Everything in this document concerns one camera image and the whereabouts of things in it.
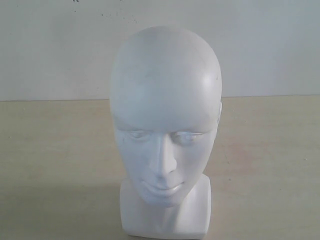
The white mannequin head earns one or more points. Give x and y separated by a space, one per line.
165 102

